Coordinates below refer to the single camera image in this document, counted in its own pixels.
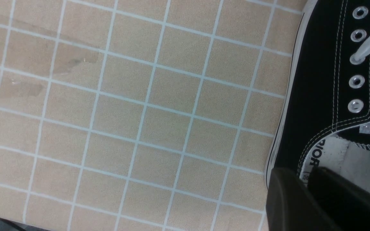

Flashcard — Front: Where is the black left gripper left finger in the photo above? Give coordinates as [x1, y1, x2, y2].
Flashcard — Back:
[266, 168, 341, 231]

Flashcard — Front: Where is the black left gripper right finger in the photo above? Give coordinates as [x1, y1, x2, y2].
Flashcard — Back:
[307, 167, 370, 231]

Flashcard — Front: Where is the black canvas sneaker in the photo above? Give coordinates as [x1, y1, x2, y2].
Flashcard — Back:
[265, 0, 370, 193]

